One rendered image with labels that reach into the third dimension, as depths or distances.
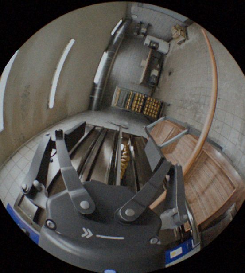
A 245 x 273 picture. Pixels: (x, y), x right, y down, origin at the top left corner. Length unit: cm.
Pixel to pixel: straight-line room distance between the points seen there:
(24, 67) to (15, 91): 27
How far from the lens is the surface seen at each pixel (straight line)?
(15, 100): 119
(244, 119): 162
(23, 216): 80
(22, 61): 123
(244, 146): 152
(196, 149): 37
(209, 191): 100
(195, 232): 41
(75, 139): 16
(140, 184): 88
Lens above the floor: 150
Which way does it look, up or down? 6 degrees down
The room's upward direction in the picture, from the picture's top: 76 degrees counter-clockwise
